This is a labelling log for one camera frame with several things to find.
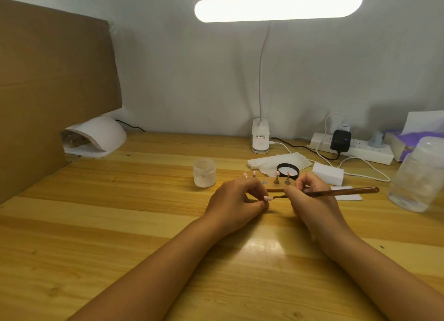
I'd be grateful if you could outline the white paper napkin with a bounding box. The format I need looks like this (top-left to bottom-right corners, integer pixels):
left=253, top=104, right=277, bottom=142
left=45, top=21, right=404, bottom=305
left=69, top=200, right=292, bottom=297
left=247, top=152, right=312, bottom=176

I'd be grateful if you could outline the black round rimmed lid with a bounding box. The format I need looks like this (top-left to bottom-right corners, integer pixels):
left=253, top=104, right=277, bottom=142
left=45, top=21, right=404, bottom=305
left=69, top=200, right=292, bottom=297
left=276, top=163, right=300, bottom=179

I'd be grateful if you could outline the large clear plastic jar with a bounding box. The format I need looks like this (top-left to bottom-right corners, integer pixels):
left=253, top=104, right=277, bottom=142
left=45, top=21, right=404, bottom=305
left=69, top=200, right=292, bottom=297
left=388, top=137, right=444, bottom=213

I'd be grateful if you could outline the white desk lamp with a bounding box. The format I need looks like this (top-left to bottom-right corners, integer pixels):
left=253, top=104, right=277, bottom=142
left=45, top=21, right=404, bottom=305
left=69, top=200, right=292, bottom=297
left=194, top=0, right=363, bottom=154

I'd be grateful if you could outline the wooden nail tip holder bar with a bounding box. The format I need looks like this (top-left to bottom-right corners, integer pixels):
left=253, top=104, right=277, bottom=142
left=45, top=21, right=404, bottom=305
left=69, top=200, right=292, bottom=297
left=241, top=178, right=299, bottom=194

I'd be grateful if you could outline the white tissue sheet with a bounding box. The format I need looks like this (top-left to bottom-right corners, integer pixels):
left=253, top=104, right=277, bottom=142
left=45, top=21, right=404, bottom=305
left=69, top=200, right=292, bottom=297
left=401, top=111, right=444, bottom=136

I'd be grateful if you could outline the brown cardboard panel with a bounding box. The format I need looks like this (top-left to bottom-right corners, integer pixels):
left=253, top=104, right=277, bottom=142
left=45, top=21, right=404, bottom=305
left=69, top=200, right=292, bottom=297
left=0, top=0, right=123, bottom=205

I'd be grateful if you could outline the black power adapter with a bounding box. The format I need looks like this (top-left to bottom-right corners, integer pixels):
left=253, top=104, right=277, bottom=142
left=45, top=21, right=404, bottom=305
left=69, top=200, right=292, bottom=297
left=330, top=130, right=352, bottom=154

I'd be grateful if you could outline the white paper sheet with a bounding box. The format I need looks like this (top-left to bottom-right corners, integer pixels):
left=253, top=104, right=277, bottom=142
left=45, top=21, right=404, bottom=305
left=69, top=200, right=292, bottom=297
left=335, top=185, right=363, bottom=201

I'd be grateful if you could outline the person's left hand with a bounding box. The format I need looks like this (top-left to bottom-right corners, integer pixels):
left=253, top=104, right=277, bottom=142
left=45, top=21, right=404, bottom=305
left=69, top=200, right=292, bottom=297
left=205, top=178, right=272, bottom=240

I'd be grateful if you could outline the small grey plug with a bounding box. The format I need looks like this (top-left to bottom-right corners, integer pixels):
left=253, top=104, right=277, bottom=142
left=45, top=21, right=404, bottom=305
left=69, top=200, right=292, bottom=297
left=368, top=131, right=386, bottom=149

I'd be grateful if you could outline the black adapter cable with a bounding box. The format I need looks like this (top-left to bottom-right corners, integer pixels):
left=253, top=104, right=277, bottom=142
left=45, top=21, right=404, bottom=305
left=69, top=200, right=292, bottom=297
left=271, top=137, right=342, bottom=161

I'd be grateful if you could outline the small frosted plastic jar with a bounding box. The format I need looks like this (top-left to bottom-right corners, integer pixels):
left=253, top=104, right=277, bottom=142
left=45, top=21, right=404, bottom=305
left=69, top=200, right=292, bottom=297
left=193, top=159, right=217, bottom=188

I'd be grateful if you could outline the white cable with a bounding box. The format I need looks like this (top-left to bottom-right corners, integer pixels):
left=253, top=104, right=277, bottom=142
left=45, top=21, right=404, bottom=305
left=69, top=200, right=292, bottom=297
left=315, top=113, right=391, bottom=183

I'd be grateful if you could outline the brown handled nail brush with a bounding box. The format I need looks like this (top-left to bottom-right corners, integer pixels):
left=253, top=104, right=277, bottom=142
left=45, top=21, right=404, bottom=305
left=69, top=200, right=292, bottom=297
left=269, top=186, right=380, bottom=199

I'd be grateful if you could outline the person's left forearm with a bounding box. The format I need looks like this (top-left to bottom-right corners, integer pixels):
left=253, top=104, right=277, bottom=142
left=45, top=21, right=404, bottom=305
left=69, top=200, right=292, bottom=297
left=68, top=215, right=240, bottom=321

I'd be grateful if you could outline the person's right forearm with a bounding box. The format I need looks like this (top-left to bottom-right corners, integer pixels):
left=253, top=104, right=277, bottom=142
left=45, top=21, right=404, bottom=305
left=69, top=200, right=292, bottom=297
left=314, top=224, right=444, bottom=321

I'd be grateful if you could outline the white rectangular block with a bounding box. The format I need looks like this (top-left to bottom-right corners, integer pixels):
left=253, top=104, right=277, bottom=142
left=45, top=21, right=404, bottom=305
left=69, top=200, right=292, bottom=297
left=312, top=162, right=344, bottom=187

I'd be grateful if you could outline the white nail curing lamp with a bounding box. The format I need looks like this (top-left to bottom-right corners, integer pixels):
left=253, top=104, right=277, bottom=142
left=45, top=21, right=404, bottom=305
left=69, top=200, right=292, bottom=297
left=63, top=116, right=127, bottom=159

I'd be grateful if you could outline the white power strip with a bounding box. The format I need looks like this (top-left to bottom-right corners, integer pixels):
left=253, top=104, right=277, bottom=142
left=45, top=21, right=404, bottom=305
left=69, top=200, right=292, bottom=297
left=307, top=133, right=395, bottom=166

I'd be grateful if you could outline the purple tissue pack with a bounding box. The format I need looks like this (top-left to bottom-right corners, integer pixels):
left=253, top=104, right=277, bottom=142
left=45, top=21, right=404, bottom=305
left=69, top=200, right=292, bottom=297
left=384, top=129, right=444, bottom=162

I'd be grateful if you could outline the person's right hand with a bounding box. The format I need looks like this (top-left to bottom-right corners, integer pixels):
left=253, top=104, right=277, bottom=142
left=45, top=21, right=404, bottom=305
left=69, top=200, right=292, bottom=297
left=284, top=172, right=348, bottom=244

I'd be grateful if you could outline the black nail lamp cable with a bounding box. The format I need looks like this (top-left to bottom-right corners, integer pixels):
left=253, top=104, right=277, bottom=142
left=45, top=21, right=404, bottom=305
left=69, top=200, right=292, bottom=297
left=116, top=119, right=146, bottom=133

